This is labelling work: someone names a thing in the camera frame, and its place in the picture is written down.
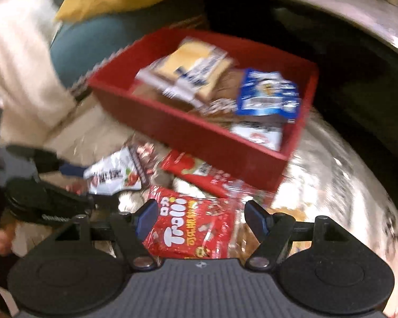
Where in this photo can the clear wrapped snack packet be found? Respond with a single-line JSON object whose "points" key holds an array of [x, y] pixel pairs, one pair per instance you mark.
{"points": [[243, 237]]}

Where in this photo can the red snack packet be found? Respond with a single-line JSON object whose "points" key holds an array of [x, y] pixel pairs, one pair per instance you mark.
{"points": [[185, 167]]}

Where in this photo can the red gummy packet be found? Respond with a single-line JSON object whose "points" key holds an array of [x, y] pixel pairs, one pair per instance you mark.
{"points": [[192, 228]]}

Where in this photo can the red box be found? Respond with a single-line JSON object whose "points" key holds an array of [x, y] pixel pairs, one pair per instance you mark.
{"points": [[185, 129]]}

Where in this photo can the yellow and white snack packet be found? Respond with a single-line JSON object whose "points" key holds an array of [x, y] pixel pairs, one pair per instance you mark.
{"points": [[185, 63]]}

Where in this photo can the cream fleece blanket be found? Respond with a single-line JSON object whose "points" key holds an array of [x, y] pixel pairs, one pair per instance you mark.
{"points": [[20, 56]]}

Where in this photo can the blue snack packet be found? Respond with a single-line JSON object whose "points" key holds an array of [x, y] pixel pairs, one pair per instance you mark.
{"points": [[265, 92]]}

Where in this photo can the teal cloth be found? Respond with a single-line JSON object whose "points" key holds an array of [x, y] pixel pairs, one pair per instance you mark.
{"points": [[86, 49]]}

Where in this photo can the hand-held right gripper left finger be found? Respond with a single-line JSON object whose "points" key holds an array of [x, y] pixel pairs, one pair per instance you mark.
{"points": [[147, 217]]}

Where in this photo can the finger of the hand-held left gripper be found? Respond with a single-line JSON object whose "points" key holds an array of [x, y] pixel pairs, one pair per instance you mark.
{"points": [[71, 170]]}

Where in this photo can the dark patterned snack packet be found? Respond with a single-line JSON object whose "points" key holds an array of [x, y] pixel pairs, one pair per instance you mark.
{"points": [[146, 162], [219, 107]]}

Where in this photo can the white packet with strawberry print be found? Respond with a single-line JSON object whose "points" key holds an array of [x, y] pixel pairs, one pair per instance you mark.
{"points": [[112, 174]]}

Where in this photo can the orange-brown snack packet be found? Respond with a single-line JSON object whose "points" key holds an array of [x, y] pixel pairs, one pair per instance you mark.
{"points": [[230, 84]]}

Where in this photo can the person's left hand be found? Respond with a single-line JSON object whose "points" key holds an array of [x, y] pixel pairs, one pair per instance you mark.
{"points": [[0, 240]]}

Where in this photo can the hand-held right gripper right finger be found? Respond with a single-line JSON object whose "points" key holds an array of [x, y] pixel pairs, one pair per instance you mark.
{"points": [[257, 217]]}

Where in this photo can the white packet with red logo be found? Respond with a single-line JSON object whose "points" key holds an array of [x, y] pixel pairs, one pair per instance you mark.
{"points": [[255, 135]]}

